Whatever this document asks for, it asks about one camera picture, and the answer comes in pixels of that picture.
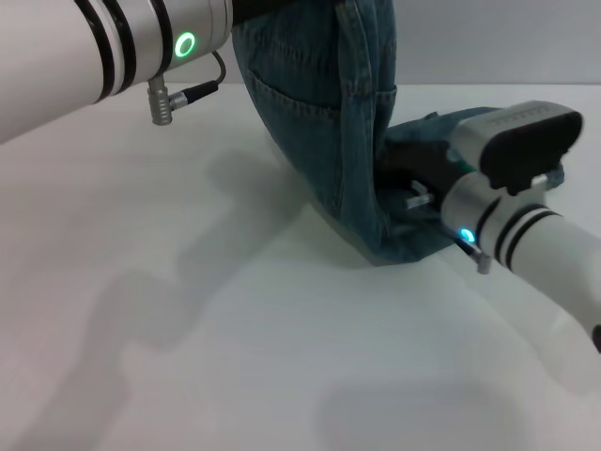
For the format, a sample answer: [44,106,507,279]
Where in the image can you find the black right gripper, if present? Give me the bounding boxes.
[378,139,467,199]

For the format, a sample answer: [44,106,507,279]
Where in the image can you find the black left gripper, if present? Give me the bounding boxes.
[232,0,283,25]

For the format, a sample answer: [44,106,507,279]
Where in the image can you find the blue denim shorts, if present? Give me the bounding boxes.
[232,0,567,268]

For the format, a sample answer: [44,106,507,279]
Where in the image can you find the right camera clear plug cable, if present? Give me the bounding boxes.
[405,179,445,211]

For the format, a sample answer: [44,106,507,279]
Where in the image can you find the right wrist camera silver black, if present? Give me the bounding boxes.
[448,100,584,197]

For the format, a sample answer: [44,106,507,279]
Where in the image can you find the right arm silver plug cable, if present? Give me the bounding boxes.
[451,236,493,275]

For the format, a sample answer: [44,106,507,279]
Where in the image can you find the arm silver plug cable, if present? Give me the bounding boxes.
[147,50,228,126]
[451,236,493,275]

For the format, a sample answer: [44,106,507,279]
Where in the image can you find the left arm silver plug cable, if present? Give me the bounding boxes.
[147,50,228,126]

